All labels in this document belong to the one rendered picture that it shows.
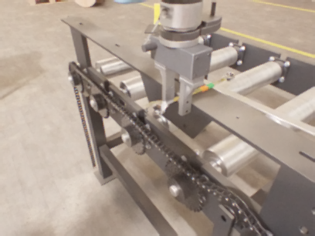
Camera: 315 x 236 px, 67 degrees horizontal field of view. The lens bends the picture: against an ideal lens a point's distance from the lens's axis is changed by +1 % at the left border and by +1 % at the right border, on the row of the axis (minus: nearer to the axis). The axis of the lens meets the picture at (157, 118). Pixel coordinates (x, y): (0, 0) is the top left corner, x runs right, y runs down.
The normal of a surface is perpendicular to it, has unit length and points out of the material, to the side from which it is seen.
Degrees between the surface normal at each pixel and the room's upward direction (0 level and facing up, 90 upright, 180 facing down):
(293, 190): 90
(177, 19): 90
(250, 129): 0
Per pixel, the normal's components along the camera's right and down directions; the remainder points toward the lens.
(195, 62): 0.59, 0.48
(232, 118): 0.00, -0.80
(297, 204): -0.81, 0.36
